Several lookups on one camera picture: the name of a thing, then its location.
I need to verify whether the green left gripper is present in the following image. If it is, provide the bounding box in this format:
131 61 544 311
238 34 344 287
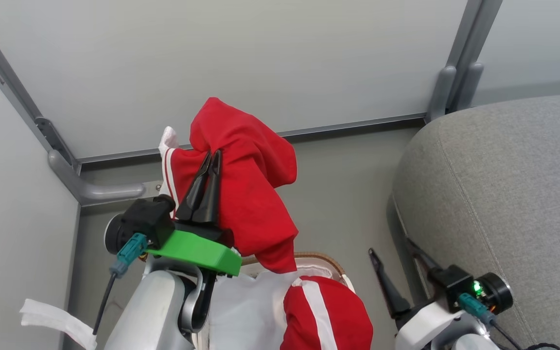
145 149 243 277

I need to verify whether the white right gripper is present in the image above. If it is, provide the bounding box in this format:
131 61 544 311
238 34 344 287
368 238 465 350

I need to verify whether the red garment with white stripes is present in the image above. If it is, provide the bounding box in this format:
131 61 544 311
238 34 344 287
157 97 299 274

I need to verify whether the white basket with wicker rim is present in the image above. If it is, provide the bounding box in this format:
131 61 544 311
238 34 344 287
239 251 356 295

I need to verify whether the red garment with white band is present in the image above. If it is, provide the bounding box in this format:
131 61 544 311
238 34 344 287
280 276 374 350

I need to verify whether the grey curved tube foot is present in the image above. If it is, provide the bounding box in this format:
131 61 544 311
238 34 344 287
48 149 147 206

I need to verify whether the large white garment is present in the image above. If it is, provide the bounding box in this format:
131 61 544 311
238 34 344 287
206 265 345 350

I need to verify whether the grey fabric sofa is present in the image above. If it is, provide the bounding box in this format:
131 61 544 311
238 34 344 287
386 91 560 350

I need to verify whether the white fabric strip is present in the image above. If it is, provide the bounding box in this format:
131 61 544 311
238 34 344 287
19 298 98 350

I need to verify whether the right cable with teal connector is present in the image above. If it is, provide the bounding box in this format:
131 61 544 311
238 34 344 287
457 292 560 350

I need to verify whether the cable with teal connector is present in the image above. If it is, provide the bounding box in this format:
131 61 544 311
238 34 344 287
92 232 149 336
457 292 560 350

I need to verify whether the left cable with teal connector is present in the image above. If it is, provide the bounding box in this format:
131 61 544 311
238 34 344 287
92 232 149 336

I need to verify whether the grey partition bottom rail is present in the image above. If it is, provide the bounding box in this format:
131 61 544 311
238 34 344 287
77 113 429 165

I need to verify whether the grey partition corner post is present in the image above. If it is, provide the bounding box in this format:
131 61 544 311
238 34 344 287
0 5 82 172

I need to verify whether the grey partition post with feet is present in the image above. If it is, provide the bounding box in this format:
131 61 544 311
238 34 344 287
426 0 504 123

